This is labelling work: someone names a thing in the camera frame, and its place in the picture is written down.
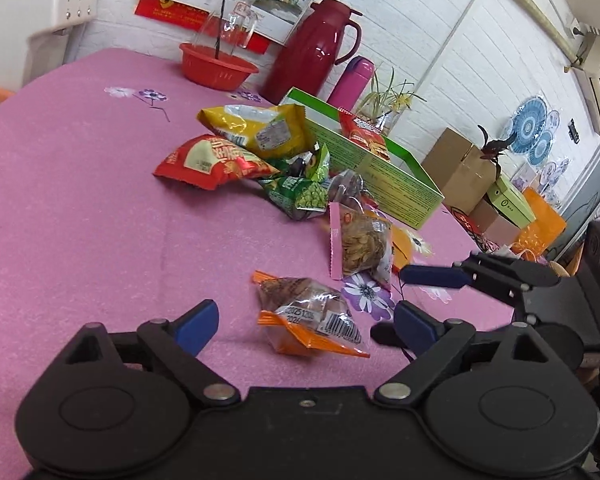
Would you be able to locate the green cardboard box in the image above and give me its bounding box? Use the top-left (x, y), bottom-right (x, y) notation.
top-left (279, 87), bottom-right (445, 231)

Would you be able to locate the pink-edged clear seed packet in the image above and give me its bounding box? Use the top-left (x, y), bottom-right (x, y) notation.
top-left (328, 202), bottom-right (396, 291)

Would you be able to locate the glass pitcher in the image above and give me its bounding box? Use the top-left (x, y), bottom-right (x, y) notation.
top-left (195, 0), bottom-right (261, 61)

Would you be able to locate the small brown cardboard box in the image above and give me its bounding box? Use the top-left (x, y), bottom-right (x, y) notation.
top-left (467, 200), bottom-right (523, 246)

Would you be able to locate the red chip bag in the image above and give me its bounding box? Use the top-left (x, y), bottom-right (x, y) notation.
top-left (152, 135), bottom-right (281, 192)

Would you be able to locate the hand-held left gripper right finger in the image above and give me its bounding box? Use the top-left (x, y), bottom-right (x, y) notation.
top-left (374, 301), bottom-right (556, 407)

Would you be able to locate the light green lidded box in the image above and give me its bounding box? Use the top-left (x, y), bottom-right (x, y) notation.
top-left (486, 176), bottom-right (537, 228)

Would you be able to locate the white appliance with screen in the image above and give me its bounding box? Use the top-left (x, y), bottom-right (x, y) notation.
top-left (27, 0), bottom-right (106, 46)

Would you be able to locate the pink bottle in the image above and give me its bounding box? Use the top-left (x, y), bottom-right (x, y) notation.
top-left (326, 56), bottom-right (376, 111)

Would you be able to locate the red lion snack bag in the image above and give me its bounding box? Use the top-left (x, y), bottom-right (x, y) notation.
top-left (337, 106), bottom-right (392, 162)

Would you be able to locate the dark red thermos jug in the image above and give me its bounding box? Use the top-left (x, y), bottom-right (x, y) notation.
top-left (259, 0), bottom-right (363, 106)

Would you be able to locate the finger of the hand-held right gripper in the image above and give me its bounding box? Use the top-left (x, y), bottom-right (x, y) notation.
top-left (370, 322), bottom-right (412, 361)
top-left (399, 251), bottom-right (563, 306)

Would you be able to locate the red black printed bag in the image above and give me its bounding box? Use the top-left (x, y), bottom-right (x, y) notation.
top-left (452, 210), bottom-right (501, 256)

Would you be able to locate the dark brown clear snack packet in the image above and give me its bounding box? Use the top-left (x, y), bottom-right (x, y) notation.
top-left (325, 170), bottom-right (381, 211)

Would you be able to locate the medium blue paper fan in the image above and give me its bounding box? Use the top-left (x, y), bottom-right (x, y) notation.
top-left (527, 130), bottom-right (556, 167)

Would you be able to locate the large blue paper fan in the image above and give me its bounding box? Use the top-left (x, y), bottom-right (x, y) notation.
top-left (510, 97), bottom-right (548, 153)

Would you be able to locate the dark red leafy plant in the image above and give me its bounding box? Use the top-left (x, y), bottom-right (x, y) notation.
top-left (477, 125), bottom-right (518, 163)

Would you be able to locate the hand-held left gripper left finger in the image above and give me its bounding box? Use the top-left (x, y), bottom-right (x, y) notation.
top-left (62, 299), bottom-right (242, 407)

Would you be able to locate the plant in glass vase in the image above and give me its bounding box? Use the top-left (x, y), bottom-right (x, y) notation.
top-left (355, 67), bottom-right (426, 133)

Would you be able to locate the orange plastic bag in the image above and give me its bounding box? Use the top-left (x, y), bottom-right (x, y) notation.
top-left (510, 187), bottom-right (568, 261)

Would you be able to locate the yellow chip bag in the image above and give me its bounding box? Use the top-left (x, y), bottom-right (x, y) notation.
top-left (196, 104), bottom-right (315, 160)

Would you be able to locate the black stirring stick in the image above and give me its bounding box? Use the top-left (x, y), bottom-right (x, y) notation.
top-left (212, 0), bottom-right (231, 61)

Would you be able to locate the green pea snack packet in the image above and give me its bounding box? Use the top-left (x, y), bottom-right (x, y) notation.
top-left (257, 144), bottom-right (331, 221)

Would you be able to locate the orange-edged clear snack packet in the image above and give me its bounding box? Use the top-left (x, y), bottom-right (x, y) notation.
top-left (252, 270), bottom-right (371, 359)

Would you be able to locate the red plastic basin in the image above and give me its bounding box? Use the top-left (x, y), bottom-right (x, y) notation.
top-left (179, 42), bottom-right (260, 92)

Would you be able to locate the beige wall pipe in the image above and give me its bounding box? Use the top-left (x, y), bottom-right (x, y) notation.
top-left (470, 0), bottom-right (581, 66)

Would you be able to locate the orange snack packet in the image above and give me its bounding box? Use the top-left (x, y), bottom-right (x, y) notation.
top-left (390, 227), bottom-right (416, 273)

